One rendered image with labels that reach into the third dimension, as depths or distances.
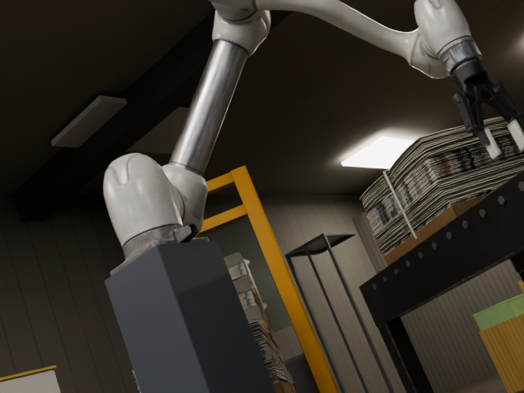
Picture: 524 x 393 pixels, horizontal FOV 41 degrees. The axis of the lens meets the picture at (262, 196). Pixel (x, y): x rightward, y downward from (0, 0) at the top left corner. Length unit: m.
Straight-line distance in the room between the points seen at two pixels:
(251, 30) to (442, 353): 7.59
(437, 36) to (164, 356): 0.96
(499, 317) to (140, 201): 4.78
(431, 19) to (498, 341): 4.65
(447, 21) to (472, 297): 7.38
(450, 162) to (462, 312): 7.36
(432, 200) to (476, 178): 0.12
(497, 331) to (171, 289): 4.82
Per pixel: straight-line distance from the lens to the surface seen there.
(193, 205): 1.83
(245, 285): 2.55
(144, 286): 1.57
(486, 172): 1.75
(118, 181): 1.67
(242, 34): 1.95
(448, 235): 1.52
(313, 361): 3.63
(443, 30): 1.71
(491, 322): 6.17
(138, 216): 1.63
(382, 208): 1.90
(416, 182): 1.74
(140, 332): 1.60
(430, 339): 9.25
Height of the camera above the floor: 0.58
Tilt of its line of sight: 16 degrees up
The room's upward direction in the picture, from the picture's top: 23 degrees counter-clockwise
